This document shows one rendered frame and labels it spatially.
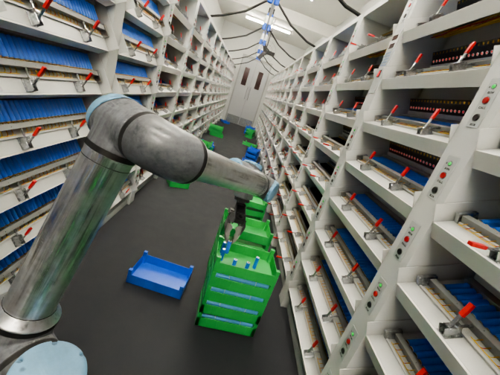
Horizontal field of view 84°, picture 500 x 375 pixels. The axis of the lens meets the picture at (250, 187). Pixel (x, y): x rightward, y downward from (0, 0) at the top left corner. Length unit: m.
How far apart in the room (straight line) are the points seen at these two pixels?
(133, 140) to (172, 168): 0.09
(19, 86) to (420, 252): 1.25
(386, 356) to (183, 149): 0.79
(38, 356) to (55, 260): 0.21
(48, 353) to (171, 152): 0.53
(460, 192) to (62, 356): 1.03
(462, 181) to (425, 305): 0.32
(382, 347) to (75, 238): 0.87
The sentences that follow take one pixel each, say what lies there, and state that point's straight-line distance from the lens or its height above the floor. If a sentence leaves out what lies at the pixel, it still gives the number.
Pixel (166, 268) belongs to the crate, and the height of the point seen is 0.00.
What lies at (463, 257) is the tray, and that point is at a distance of 0.81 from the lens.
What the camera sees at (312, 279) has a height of 0.36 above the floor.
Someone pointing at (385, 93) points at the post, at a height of 1.29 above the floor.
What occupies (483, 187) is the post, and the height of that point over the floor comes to 1.07.
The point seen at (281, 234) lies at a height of 0.15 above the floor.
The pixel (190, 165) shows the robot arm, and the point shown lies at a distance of 0.61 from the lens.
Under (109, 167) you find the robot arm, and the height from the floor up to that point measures 0.86.
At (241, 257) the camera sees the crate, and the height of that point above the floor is 0.32.
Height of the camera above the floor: 1.10
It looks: 18 degrees down
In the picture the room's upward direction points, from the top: 19 degrees clockwise
